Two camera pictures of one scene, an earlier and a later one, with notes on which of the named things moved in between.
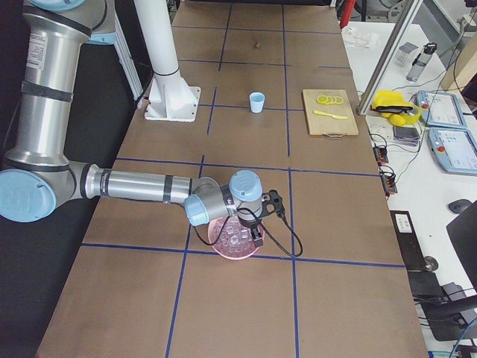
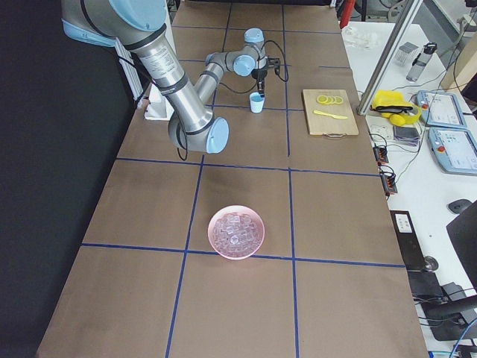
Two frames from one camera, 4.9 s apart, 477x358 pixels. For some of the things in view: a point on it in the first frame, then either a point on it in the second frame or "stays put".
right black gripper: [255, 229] → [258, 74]
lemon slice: [338, 100] stays put
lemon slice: [322, 99] stays put
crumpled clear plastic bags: [354, 38] stays put
